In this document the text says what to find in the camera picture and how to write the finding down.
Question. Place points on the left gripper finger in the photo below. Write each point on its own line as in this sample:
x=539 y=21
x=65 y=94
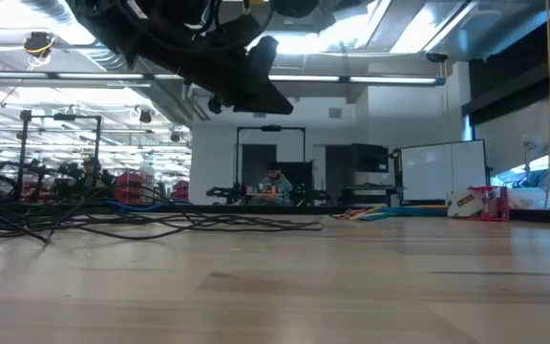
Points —
x=241 y=98
x=263 y=62

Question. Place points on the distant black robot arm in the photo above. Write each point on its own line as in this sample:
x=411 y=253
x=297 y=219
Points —
x=225 y=193
x=315 y=195

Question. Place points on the person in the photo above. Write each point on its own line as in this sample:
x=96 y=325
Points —
x=91 y=172
x=275 y=184

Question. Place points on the long ceiling light bar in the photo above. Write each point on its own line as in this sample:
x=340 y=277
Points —
x=112 y=75

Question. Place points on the red tool cabinet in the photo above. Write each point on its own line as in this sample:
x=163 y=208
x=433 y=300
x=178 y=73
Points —
x=181 y=190
x=129 y=188

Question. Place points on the black monitor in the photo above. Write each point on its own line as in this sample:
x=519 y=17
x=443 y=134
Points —
x=369 y=157

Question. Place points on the bundle of coloured tubes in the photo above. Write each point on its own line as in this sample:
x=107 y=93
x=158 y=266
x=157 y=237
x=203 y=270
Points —
x=377 y=208

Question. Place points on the whiteboard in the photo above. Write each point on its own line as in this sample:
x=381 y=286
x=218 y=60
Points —
x=442 y=169

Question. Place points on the red tape dispenser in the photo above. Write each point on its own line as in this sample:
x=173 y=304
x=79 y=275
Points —
x=497 y=205

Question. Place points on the black robot station frame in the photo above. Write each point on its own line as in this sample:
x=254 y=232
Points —
x=270 y=128
x=60 y=117

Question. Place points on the grey wall vent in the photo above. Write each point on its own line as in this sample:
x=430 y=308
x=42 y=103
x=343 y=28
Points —
x=335 y=113

